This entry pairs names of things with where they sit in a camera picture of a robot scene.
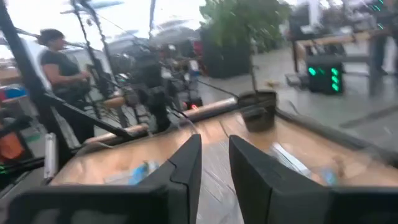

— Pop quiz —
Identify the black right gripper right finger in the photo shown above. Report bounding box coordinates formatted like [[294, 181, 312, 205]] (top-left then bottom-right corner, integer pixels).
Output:
[[228, 134, 336, 224]]

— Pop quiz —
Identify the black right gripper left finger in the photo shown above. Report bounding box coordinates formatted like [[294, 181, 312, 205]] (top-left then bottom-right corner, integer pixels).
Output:
[[136, 133, 203, 224]]

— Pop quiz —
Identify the blue and red granola bar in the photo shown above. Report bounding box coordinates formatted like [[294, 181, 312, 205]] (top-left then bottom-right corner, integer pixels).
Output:
[[127, 161, 150, 185]]

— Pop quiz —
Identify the grey woven mat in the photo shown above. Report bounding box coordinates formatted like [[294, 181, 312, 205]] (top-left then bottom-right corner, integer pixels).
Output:
[[194, 136, 249, 224]]

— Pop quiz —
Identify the green potted plant black pot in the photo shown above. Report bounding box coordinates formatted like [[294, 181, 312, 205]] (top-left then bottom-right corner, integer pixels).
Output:
[[198, 0, 292, 133]]

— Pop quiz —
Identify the green-lit computer tower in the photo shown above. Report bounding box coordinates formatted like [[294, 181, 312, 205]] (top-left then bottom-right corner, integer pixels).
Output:
[[306, 55, 345, 95]]

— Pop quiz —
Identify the dark room partition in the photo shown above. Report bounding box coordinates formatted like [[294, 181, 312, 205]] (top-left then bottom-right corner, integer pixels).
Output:
[[200, 27, 251, 79]]

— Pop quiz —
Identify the wooden workbench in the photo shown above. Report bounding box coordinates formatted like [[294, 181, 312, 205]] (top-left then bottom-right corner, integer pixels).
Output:
[[292, 29, 389, 75]]

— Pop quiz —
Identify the person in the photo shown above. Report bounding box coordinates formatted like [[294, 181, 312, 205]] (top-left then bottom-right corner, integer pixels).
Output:
[[37, 27, 96, 144]]

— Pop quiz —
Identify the silver frame bracket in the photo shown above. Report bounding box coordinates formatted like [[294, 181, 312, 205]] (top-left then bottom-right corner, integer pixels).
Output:
[[42, 132, 59, 180]]

